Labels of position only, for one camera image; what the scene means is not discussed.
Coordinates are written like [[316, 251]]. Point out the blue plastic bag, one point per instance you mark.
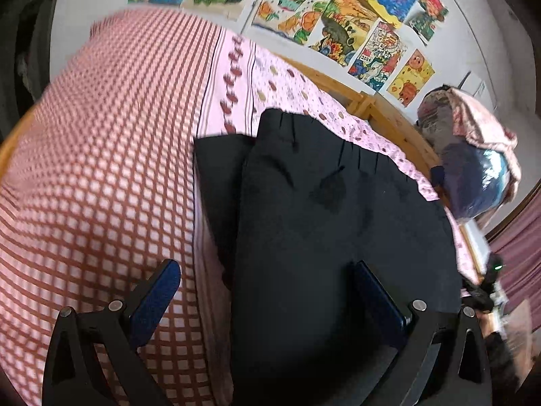
[[477, 182]]

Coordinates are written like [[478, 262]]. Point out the purple curtain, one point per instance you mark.
[[522, 241]]

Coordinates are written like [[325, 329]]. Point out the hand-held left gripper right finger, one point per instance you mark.
[[380, 300]]

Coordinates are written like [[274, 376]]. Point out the grey patterned cloth bundle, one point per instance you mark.
[[439, 122]]

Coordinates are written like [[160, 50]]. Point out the pink floral cloth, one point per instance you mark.
[[486, 127]]

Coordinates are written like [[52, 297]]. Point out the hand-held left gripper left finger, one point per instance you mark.
[[154, 300]]

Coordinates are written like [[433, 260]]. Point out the red-haired figure green wall poster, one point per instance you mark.
[[429, 15]]

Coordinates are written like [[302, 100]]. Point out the dark green creature wall poster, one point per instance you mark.
[[342, 29]]

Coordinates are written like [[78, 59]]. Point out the orange fruit drawing wall poster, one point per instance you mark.
[[291, 8]]

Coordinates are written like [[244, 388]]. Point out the wooden bed frame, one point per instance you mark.
[[380, 114]]

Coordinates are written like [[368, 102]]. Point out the pink checkered bed sheet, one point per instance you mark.
[[105, 156]]

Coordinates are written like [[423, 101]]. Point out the small white wall paper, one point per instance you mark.
[[472, 84]]

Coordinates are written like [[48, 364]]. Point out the yellow bear wall poster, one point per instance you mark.
[[412, 78]]

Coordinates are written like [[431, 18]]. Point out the red busy drawing wall poster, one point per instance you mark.
[[378, 57]]

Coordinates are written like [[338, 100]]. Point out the dark navy jacket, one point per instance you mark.
[[317, 220]]

